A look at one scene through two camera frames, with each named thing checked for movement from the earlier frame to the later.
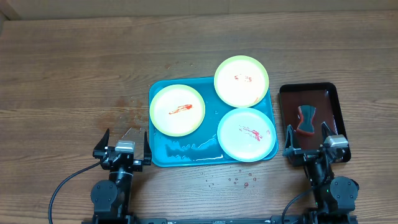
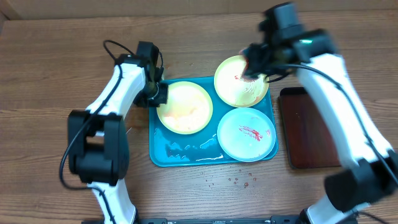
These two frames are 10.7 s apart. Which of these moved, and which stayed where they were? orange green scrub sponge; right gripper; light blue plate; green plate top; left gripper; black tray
Moved: left gripper; orange green scrub sponge; right gripper
Stayed: light blue plate; green plate top; black tray
